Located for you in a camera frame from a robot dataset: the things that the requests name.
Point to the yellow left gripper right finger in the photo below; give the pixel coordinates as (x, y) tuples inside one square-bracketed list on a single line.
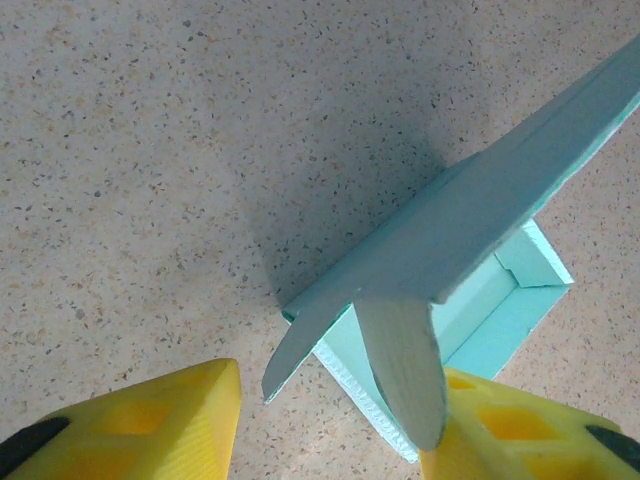
[(525, 440)]

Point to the light teal paper box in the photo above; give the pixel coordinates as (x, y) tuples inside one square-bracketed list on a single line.
[(450, 225)]

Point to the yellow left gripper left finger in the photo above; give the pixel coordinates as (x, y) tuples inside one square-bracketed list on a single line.
[(125, 435)]

